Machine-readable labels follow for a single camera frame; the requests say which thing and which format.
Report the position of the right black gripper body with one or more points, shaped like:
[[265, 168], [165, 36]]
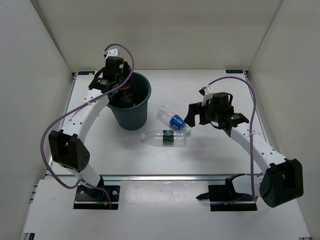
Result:
[[215, 114]]

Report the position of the dark teal plastic bin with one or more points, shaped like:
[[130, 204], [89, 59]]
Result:
[[135, 117]]

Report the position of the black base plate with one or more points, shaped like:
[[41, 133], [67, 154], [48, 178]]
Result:
[[93, 199], [224, 198]]

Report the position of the right black corner label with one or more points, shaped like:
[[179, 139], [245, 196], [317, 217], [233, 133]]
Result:
[[234, 71]]

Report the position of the clear bottle black label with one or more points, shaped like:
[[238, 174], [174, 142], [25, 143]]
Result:
[[126, 100]]

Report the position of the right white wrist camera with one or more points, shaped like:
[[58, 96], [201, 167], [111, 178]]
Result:
[[207, 92]]

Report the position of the clear bottle green label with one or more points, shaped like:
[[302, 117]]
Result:
[[164, 138]]

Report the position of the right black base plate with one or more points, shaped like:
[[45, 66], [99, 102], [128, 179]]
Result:
[[224, 198]]

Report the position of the orange plastic bottle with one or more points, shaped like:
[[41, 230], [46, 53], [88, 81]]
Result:
[[124, 88]]

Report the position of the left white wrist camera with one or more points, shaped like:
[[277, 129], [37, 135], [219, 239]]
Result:
[[111, 53]]

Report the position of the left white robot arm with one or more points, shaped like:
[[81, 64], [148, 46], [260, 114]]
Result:
[[67, 145]]

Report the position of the left black corner label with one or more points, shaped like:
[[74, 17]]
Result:
[[86, 73]]

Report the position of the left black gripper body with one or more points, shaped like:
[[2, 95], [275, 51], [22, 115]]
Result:
[[125, 74]]

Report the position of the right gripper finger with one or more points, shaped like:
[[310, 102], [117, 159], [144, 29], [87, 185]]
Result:
[[203, 119], [193, 110]]

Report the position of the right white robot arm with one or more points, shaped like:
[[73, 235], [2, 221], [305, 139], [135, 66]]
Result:
[[282, 178]]

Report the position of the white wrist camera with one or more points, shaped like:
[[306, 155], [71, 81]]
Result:
[[111, 53], [207, 92]]

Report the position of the black corner label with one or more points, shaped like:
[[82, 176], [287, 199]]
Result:
[[234, 71], [86, 73]]

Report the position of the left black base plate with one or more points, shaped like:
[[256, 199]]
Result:
[[93, 199]]

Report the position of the clear bottle blue label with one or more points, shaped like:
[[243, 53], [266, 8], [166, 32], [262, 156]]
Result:
[[173, 120]]

